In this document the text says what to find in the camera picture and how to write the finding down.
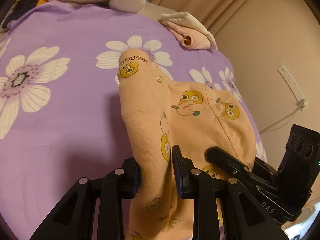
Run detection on orange duck print garment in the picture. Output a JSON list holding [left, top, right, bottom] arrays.
[[118, 49, 256, 239]]

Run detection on folded pink white clothes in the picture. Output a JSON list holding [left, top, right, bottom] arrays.
[[159, 12, 217, 51]]

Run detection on purple floral bed sheet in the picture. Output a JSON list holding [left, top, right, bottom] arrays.
[[1, 2, 266, 239]]

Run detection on dark navy garment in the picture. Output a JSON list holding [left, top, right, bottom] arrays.
[[1, 0, 38, 29]]

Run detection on white wall power strip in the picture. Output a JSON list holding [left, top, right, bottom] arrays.
[[278, 64, 305, 105]]

